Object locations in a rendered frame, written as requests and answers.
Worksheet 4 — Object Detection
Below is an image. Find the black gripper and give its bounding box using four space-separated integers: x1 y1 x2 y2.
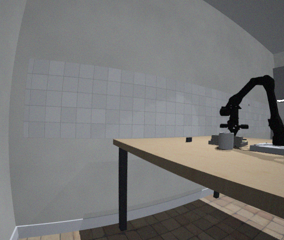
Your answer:
220 115 249 136

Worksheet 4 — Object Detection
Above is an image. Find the dark grey mug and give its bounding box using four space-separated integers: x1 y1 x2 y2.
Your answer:
218 132 234 150

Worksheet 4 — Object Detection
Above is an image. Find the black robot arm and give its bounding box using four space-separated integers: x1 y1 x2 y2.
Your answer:
220 75 284 146

